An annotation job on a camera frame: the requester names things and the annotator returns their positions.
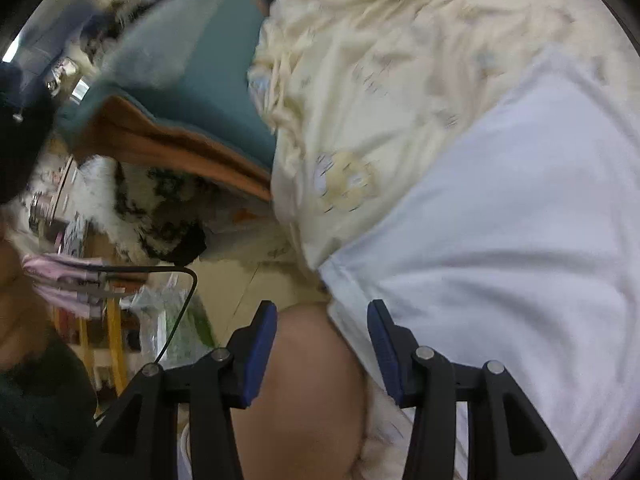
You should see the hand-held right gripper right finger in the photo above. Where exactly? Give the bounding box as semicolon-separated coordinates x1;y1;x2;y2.
366;299;576;480

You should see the clear plastic bag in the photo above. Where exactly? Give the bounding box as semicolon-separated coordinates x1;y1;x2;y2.
132;280;217;367

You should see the cream cartoon print duvet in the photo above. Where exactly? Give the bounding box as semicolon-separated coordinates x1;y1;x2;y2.
247;0;626;480

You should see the white printed t-shirt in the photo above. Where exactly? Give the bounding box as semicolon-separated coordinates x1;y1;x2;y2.
320;45;640;480

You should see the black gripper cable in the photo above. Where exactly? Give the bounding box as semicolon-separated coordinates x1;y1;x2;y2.
94;266;199;420

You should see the black rounded object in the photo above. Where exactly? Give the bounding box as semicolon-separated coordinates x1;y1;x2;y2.
0;60;57;202

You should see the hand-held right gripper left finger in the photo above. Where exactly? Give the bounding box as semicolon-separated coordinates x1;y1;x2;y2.
87;300;278;480

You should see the yellow stand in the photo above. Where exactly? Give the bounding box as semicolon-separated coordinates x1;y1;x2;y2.
75;300;127;397

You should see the person's left leg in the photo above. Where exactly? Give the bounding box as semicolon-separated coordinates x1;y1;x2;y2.
230;302;371;480

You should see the black and white fluffy blanket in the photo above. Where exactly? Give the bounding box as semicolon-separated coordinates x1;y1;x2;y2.
70;0;271;266

